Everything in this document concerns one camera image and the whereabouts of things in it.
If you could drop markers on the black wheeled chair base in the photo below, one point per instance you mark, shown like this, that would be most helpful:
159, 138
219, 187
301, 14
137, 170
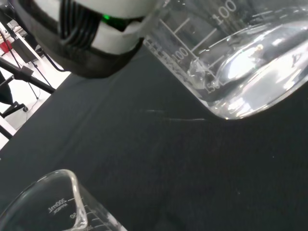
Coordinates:
12, 107

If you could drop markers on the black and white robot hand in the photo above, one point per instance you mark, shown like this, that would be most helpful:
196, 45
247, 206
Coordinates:
113, 41

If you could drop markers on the clear empty glass beaker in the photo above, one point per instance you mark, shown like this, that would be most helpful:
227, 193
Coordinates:
60, 207

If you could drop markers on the black tripod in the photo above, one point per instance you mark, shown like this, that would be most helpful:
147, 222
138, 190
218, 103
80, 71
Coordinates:
36, 83

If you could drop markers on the black bench cloth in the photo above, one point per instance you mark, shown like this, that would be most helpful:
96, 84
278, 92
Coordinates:
168, 168

